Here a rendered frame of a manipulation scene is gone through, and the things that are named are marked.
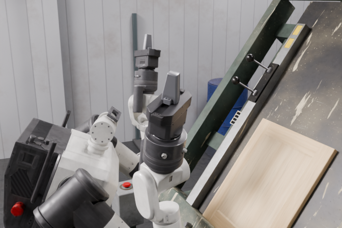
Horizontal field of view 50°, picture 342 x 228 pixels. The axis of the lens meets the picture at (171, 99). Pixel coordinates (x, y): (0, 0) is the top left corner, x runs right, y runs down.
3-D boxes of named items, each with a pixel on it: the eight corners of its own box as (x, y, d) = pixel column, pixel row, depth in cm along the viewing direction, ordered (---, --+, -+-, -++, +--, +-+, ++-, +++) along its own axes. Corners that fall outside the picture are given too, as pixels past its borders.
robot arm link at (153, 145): (133, 107, 69) (130, 157, 75) (179, 124, 66) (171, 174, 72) (164, 82, 79) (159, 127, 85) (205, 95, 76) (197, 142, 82)
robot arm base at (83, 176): (64, 253, 83) (28, 218, 82) (66, 235, 96) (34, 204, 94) (114, 203, 87) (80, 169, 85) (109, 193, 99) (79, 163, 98)
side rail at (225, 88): (175, 183, 192) (160, 175, 186) (287, 7, 196) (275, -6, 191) (181, 189, 187) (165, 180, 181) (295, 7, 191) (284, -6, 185)
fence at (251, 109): (191, 203, 167) (185, 200, 165) (302, 28, 171) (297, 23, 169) (197, 208, 163) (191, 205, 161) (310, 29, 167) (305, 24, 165)
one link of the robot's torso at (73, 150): (-29, 256, 95) (13, 135, 88) (9, 190, 128) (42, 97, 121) (83, 284, 102) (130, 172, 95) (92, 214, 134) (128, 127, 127)
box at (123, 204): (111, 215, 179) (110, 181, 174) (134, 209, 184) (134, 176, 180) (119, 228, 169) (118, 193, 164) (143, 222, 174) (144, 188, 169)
